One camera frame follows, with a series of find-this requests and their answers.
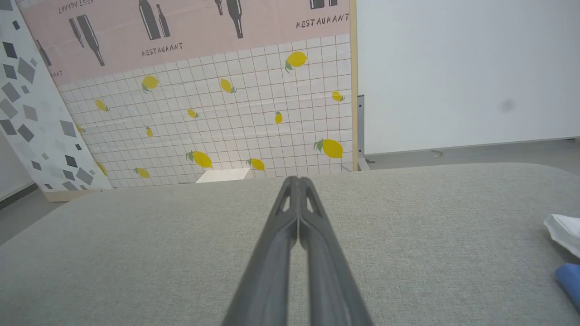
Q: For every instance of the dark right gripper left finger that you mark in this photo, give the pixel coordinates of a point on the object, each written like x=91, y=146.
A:
x=267, y=276

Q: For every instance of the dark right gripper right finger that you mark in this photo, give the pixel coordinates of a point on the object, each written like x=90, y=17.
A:
x=331, y=280

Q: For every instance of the blue and white garment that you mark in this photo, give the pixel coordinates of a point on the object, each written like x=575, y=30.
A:
x=566, y=231

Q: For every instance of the white box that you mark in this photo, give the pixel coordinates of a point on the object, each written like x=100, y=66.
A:
x=224, y=175

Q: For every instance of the grey fabric sofa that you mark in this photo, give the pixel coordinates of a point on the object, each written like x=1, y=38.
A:
x=136, y=249

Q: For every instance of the lemon print grid panel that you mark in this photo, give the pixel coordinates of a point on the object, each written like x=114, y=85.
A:
x=244, y=131

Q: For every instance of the grey metal partition stand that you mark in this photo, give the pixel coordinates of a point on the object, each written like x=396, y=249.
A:
x=361, y=136

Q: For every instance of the pink restaurant print panel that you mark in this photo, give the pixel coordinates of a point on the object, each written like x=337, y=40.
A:
x=199, y=40

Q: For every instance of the grey terrazzo print panel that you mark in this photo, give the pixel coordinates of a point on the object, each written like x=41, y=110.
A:
x=36, y=136

